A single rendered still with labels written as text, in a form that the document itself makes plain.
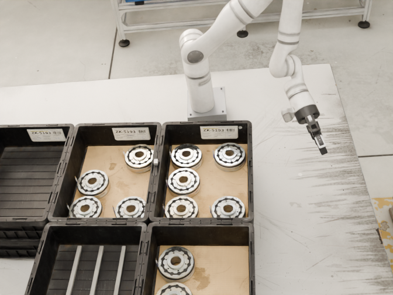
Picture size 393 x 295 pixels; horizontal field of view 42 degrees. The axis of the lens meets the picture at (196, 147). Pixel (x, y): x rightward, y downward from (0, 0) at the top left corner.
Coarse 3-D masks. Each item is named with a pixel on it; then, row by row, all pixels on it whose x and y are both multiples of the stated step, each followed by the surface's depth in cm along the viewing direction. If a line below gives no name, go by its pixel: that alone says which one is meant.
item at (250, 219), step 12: (240, 120) 169; (252, 144) 162; (252, 156) 158; (156, 168) 158; (252, 168) 155; (156, 180) 155; (252, 180) 152; (156, 192) 152; (252, 192) 149; (252, 204) 146; (252, 216) 144
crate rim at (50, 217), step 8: (160, 128) 170; (72, 136) 171; (72, 144) 170; (64, 160) 164; (152, 160) 161; (64, 168) 162; (152, 168) 159; (64, 176) 160; (152, 176) 156; (152, 184) 154; (56, 192) 155; (56, 200) 153; (48, 216) 150; (144, 216) 147
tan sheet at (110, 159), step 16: (96, 160) 176; (112, 160) 176; (80, 176) 172; (112, 176) 171; (128, 176) 170; (144, 176) 170; (112, 192) 166; (128, 192) 166; (144, 192) 165; (112, 208) 162
